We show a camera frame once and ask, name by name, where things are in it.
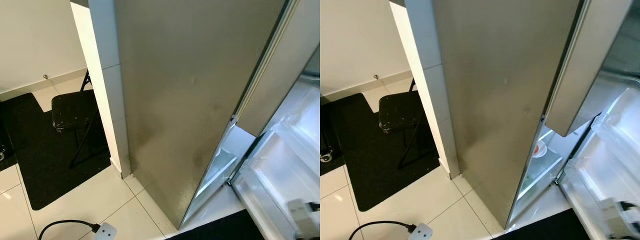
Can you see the silver fridge door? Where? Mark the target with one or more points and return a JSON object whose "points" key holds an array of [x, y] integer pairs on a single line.
{"points": [[600, 170], [280, 165]]}

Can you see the silver fridge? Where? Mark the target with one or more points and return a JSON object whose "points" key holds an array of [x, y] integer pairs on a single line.
{"points": [[190, 100], [510, 100]]}

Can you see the black wheeled base bar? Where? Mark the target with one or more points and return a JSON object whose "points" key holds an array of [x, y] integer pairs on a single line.
{"points": [[2, 152], [327, 156]]}

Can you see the black rubber floor mat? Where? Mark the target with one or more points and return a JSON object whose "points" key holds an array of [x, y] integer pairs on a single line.
{"points": [[45, 170], [370, 170]]}

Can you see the dark carpet floor mat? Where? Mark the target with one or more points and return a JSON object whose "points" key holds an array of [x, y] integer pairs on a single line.
{"points": [[225, 230], [545, 230]]}

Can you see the orange red tomato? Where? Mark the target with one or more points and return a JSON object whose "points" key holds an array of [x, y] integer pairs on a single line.
{"points": [[538, 148]]}

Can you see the small white plate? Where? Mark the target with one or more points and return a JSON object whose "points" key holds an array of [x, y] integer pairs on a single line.
{"points": [[539, 155]]}

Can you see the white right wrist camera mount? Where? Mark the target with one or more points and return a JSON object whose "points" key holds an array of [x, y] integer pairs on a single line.
{"points": [[617, 217], [302, 220]]}

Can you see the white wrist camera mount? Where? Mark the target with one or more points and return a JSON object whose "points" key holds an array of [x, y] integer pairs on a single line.
{"points": [[105, 232], [302, 220], [617, 217], [421, 232]]}

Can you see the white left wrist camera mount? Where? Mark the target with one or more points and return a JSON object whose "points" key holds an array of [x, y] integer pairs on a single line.
{"points": [[105, 232], [421, 232]]}

